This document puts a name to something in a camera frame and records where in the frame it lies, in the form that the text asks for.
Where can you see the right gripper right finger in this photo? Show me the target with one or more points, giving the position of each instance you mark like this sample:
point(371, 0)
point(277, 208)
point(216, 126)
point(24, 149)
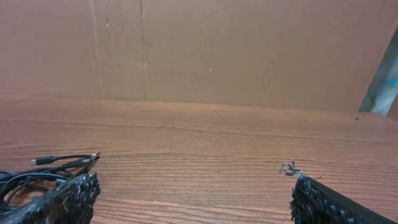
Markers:
point(315, 203)

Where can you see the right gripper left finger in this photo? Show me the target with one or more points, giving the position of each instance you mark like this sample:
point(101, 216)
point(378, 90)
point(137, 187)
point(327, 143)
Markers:
point(70, 202)

